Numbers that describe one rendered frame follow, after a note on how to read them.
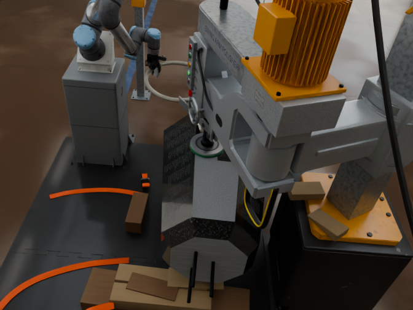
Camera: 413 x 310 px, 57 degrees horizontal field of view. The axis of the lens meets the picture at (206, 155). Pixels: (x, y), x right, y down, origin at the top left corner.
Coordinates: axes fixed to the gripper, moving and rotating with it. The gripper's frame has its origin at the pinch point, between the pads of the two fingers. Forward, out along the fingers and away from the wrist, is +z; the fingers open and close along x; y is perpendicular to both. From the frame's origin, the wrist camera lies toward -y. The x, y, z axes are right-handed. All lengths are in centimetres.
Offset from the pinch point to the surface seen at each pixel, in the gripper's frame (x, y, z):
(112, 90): -14.3, 30.7, 7.9
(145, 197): 42, 50, 68
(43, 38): -265, -57, 109
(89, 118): -28, 45, 37
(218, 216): 120, 72, -7
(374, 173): 170, 23, -45
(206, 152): 85, 40, -6
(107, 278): 76, 115, 62
